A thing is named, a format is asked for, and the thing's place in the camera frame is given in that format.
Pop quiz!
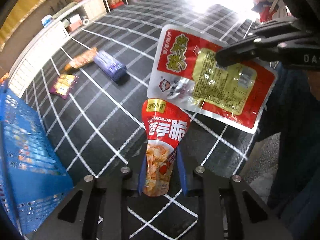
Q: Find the red konjak snack pouch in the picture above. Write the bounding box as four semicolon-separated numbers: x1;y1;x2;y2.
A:
142;98;190;197

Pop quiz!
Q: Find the large red white snack pack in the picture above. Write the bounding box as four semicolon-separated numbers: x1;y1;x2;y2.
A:
147;24;278;134

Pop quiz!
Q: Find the blue plastic basket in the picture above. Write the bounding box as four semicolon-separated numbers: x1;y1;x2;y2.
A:
1;81;73;235

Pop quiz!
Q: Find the purple wafer packet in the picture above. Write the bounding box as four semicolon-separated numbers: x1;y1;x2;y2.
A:
93;50;127;82

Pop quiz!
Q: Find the black white grid tablecloth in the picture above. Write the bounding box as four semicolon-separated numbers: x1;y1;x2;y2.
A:
21;0;257;239

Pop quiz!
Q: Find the small purple yellow packet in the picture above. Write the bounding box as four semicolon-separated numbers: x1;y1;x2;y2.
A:
49;74;78;100

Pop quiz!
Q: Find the orange noodle snack packet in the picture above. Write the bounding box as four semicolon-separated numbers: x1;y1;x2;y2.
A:
63;47;97;72

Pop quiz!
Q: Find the orange box in cabinet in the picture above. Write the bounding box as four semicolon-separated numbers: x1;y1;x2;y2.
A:
66;20;82;33

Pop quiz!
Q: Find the white TV cabinet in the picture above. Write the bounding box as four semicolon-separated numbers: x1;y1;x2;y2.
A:
8;0;106;97

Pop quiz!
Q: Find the pile of oranges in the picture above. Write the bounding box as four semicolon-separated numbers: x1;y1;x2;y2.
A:
0;73;9;84

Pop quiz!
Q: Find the blue tissue box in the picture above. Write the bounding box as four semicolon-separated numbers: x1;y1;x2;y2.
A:
41;15;54;28

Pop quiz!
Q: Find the green folded cloth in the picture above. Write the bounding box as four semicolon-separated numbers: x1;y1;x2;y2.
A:
52;2;78;20

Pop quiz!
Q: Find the yellow cloth cover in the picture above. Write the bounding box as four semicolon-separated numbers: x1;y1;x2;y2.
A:
1;0;46;51

